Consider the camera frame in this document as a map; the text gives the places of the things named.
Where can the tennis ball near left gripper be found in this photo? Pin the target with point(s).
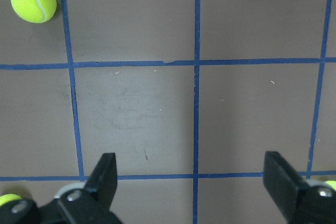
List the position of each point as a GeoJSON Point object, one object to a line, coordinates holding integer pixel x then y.
{"type": "Point", "coordinates": [331, 183]}

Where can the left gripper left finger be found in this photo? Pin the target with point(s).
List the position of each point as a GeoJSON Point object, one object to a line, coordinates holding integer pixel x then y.
{"type": "Point", "coordinates": [90, 204]}

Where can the tennis ball Roland Garros centre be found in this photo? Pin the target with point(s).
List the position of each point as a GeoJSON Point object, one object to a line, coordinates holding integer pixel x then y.
{"type": "Point", "coordinates": [34, 11]}

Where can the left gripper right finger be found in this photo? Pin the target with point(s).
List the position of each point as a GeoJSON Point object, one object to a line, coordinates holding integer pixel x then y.
{"type": "Point", "coordinates": [299, 200]}

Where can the tennis ball front left corner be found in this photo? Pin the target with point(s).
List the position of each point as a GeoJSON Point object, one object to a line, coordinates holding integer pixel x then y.
{"type": "Point", "coordinates": [4, 199]}

